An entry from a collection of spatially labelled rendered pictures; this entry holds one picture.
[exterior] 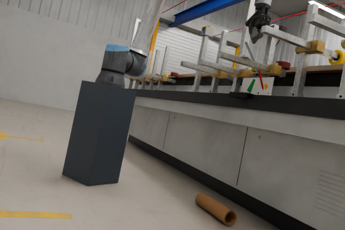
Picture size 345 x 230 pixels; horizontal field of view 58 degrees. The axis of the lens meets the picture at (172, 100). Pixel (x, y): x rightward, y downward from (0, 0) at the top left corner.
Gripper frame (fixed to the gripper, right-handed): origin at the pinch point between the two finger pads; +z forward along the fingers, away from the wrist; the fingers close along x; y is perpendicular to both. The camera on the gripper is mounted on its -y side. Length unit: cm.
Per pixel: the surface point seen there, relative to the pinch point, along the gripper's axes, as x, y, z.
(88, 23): 9, -779, -156
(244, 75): 6.1, -9.8, 17.7
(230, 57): -20.8, 11.7, 15.3
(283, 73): 15.4, 11.9, 15.2
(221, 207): -5, 7, 92
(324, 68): 23.0, 31.3, 11.3
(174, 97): 4, -97, 36
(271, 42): 6.2, 7.9, -0.5
